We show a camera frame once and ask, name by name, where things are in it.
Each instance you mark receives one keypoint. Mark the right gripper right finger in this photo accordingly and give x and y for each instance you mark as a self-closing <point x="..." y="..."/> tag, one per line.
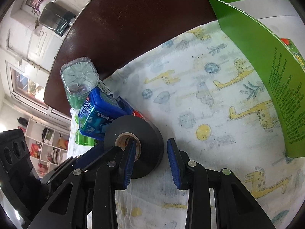
<point x="235" y="205"/>

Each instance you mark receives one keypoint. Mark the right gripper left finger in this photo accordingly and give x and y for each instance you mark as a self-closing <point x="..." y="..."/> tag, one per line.
<point x="90" y="191"/>

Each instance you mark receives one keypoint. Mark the black electrical tape roll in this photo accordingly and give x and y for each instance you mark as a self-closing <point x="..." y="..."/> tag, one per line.
<point x="149" y="142"/>

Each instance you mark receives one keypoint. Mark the blue gum box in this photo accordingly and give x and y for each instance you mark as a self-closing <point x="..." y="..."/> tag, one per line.
<point x="98" y="111"/>

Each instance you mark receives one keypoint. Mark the clear green-label bottle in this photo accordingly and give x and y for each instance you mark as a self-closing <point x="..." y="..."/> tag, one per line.
<point x="79" y="78"/>

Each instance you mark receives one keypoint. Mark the white storage shelf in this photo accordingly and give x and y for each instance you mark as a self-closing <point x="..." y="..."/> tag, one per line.
<point x="47" y="144"/>

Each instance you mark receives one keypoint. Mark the green small bottle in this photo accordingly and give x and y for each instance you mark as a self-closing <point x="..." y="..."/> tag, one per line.
<point x="81" y="139"/>

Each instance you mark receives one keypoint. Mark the patterned giraffe cloth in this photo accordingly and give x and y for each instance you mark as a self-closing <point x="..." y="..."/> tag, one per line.
<point x="200" y="89"/>

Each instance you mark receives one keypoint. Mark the purple potted plant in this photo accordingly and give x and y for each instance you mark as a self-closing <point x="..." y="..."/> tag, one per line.
<point x="38" y="8"/>

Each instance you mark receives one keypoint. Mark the green and white cardboard box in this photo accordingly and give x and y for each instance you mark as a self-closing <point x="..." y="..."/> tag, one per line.
<point x="279" y="69"/>

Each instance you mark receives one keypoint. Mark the dark wall-mounted dispenser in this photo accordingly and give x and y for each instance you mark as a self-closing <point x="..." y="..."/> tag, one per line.
<point x="56" y="18"/>

